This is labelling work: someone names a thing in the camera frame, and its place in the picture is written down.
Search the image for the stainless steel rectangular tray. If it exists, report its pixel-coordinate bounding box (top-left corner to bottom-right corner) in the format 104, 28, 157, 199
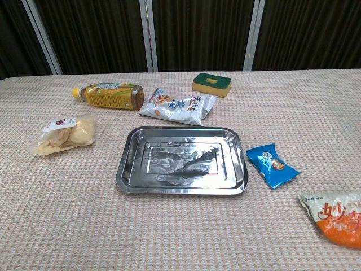
115, 125, 249, 195

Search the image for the clear bag of pastries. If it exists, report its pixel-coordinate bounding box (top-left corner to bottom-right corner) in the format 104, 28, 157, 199
33, 113, 96, 156

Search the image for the white snack bag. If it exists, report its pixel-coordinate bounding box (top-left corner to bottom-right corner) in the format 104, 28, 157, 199
139, 87, 218, 127

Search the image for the green and yellow sponge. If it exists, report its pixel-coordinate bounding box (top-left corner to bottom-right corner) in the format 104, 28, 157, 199
192, 72, 233, 99

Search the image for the yellow corn drink bottle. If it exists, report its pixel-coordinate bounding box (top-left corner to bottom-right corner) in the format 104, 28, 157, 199
72, 82, 145, 111

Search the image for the beige woven tablecloth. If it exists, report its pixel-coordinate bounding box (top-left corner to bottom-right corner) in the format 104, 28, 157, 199
0, 68, 361, 271

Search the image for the blue snack packet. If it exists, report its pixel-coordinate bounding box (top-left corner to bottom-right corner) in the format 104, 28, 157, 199
245, 143, 302, 190

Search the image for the dark curtain panel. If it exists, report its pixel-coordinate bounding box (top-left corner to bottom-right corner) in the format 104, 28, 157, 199
152, 0, 256, 72
252, 0, 361, 72
0, 0, 54, 80
34, 0, 149, 75

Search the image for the orange and white chips bag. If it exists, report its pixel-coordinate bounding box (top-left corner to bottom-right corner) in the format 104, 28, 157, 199
298, 191, 361, 250

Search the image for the grey partition post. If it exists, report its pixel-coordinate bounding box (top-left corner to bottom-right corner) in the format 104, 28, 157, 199
139, 0, 159, 73
242, 0, 266, 72
21, 0, 63, 76

